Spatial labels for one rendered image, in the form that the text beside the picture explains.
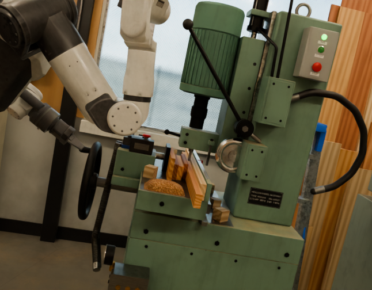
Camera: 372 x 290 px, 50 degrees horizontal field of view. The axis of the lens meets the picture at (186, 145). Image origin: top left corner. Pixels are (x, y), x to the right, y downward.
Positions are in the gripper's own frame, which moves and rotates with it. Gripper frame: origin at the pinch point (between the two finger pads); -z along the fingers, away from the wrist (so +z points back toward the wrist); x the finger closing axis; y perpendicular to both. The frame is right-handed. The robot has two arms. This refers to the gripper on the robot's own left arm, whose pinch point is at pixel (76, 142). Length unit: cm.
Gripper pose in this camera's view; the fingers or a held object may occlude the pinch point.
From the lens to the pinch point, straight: 153.3
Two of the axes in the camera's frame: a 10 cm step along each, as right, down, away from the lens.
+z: -7.5, -6.4, -1.6
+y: 5.7, -7.5, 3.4
